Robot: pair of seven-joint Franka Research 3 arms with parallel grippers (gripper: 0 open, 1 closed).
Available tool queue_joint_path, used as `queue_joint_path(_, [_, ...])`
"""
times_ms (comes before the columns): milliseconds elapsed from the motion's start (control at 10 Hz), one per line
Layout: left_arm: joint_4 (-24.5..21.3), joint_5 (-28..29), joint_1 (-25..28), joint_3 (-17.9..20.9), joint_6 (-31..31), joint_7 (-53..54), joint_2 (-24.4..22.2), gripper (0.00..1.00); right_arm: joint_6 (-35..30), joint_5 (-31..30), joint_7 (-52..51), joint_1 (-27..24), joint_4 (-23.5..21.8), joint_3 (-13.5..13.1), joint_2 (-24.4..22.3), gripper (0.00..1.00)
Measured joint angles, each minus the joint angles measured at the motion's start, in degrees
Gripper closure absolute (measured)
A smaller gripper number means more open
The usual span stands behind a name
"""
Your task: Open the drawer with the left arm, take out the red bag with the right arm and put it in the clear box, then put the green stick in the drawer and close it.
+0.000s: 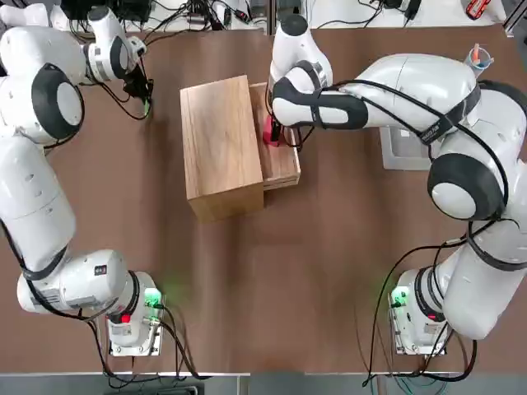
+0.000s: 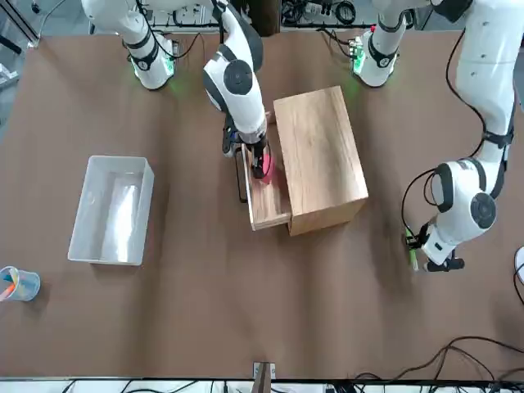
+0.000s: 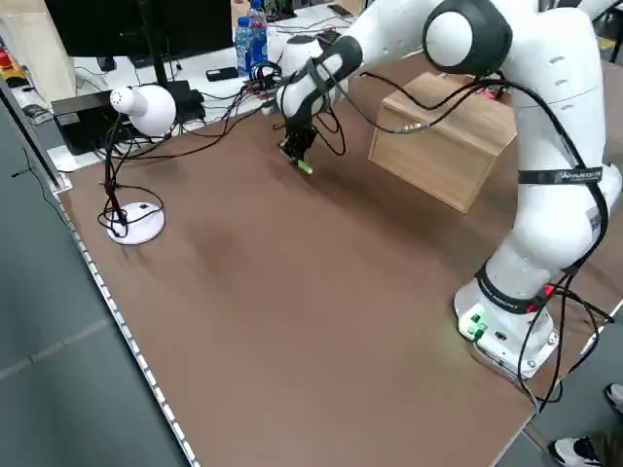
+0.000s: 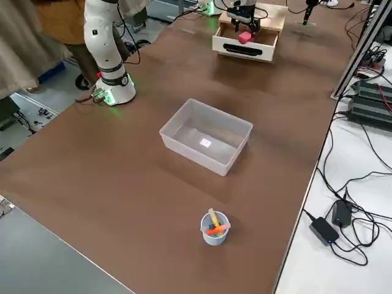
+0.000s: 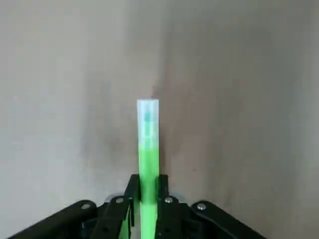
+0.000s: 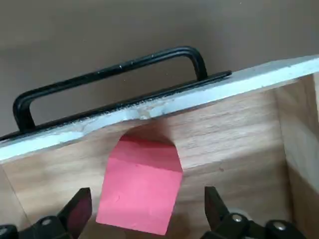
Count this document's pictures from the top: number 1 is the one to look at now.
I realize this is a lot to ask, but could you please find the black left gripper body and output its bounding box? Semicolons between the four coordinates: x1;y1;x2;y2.
122;61;155;100

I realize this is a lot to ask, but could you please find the orange black hand tool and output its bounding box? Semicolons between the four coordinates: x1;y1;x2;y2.
464;0;492;20

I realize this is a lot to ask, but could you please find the clear plastic box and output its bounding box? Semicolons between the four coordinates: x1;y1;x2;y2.
380;126;434;170

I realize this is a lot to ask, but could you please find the aluminium frame post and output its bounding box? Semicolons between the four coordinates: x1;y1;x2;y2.
265;0;277;35

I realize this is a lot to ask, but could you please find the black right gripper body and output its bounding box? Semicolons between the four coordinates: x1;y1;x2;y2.
269;118;290;144

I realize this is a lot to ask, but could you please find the wooden drawer cabinet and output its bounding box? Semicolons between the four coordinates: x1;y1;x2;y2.
180;74;265;225

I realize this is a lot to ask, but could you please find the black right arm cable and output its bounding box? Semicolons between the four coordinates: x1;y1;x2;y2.
312;77;514;379

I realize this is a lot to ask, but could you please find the red bag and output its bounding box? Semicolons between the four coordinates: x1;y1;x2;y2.
262;114;288;148

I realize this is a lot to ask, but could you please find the wooden drawer with black handle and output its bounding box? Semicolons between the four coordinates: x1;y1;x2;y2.
248;81;303;193

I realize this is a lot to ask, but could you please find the clear plastic cup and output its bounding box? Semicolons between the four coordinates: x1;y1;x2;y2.
464;44;495;80

